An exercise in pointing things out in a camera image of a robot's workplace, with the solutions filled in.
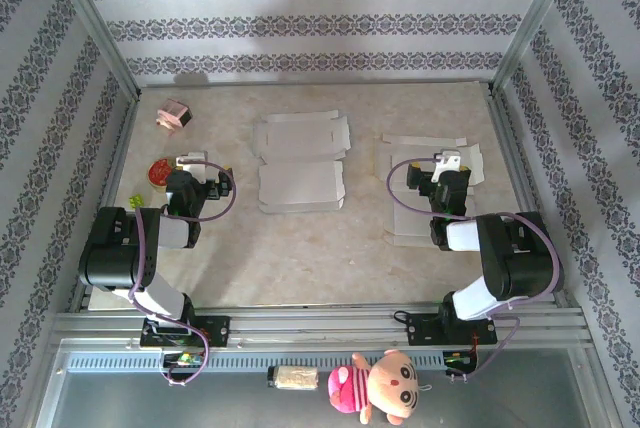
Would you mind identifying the yellow paper box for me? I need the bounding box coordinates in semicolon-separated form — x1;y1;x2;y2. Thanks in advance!
373;132;487;250

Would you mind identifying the teal paper box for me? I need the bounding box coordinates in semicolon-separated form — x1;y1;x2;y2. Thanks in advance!
251;110;350;215

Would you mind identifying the red round tin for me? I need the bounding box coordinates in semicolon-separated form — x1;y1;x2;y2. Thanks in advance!
146;157;177;194

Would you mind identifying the pink black toy block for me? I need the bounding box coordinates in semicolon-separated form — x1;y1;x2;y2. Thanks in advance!
155;97;194;137

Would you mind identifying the small circuit board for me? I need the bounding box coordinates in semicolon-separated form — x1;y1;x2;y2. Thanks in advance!
443;351;477;368
163;351;206;368

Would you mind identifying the white roll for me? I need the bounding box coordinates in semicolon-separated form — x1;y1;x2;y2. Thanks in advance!
267;365;320;392

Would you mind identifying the pink plush doll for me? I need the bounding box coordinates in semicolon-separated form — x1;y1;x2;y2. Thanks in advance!
327;349;432;425

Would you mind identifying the grey metal tray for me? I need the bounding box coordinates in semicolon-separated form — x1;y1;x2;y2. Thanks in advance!
29;337;624;428

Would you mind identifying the purple cable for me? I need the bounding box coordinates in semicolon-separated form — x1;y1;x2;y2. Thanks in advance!
386;157;565;385
127;160;238;388

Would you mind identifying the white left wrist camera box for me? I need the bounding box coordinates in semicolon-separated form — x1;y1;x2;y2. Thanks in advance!
174;150;210;185

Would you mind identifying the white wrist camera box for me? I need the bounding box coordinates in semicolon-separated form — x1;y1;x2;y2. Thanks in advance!
174;150;210;185
430;148;462;183

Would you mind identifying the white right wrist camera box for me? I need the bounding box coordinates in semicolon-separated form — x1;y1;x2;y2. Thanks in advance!
430;148;462;183

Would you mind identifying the thin aluminium wall rail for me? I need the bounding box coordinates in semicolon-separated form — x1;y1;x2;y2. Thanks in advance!
137;78;494;89

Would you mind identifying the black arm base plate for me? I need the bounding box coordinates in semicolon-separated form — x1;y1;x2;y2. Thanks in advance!
139;315;232;349
394;312;499;348

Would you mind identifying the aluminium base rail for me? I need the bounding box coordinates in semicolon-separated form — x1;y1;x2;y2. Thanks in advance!
49;303;594;350

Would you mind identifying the aluminium frame post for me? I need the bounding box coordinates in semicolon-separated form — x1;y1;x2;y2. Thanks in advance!
487;0;586;97
42;0;144;99

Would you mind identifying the grey slotted cable duct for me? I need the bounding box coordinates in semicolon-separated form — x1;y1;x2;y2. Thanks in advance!
64;350;479;375

